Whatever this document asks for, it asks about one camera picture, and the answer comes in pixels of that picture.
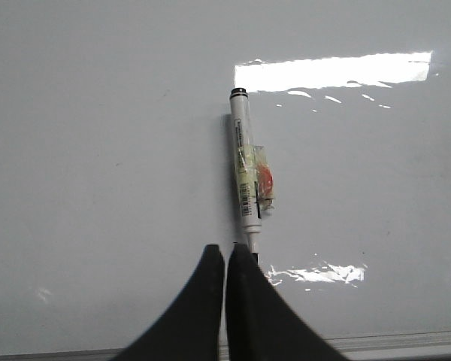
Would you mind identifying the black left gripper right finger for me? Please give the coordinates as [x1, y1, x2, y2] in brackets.
[226, 244, 346, 360]

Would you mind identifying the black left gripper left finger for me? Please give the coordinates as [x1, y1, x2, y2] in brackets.
[113, 244, 225, 360]

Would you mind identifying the whiteboard with aluminium frame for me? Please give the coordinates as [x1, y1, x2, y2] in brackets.
[0, 1, 451, 359]

